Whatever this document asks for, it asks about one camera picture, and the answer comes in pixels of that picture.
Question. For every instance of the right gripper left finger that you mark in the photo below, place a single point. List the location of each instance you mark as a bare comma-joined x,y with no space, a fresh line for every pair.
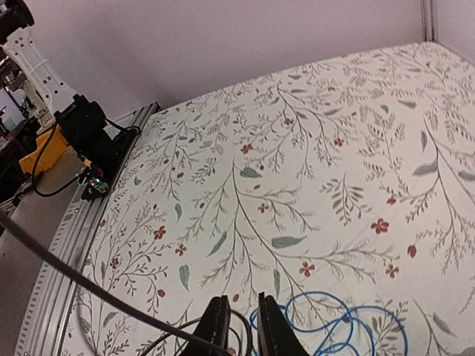
214,325

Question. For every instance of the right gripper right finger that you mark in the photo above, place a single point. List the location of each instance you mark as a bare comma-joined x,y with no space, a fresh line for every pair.
275,336

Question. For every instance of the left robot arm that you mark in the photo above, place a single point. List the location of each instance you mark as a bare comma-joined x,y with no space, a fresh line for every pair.
82,122

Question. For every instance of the floral tablecloth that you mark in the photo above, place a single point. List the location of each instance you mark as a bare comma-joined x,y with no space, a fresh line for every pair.
343,188

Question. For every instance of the yellow plastic bin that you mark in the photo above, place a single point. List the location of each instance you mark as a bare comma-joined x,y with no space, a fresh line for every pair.
51,153

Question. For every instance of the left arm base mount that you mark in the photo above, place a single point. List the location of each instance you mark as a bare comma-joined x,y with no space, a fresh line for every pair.
94,178

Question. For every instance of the right aluminium frame post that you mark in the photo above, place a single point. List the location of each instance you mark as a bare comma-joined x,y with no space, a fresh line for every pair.
429,20

